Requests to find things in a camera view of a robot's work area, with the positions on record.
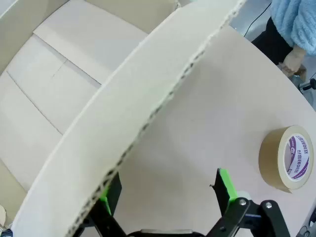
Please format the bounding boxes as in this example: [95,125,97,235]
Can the person's right forearm blue sleeve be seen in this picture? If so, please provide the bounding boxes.
[270,0,316,57]

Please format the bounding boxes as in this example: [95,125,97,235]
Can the brown packing tape roll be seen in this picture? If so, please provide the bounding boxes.
[258,125,311,195]

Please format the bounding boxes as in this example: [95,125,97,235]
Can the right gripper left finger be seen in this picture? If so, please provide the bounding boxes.
[70,171,129,237]

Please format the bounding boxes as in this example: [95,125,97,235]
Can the black floor cable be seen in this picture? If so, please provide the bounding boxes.
[243,0,273,38]

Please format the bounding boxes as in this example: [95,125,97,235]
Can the person's right hand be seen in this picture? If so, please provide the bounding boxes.
[282,47,306,74]

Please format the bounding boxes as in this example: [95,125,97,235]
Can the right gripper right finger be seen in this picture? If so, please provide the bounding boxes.
[206,168,292,237]

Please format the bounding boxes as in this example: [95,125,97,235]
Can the large cardboard box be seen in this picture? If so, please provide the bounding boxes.
[0,0,245,237]

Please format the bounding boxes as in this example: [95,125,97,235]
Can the person in blue fleece jacket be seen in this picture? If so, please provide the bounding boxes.
[250,0,316,66]

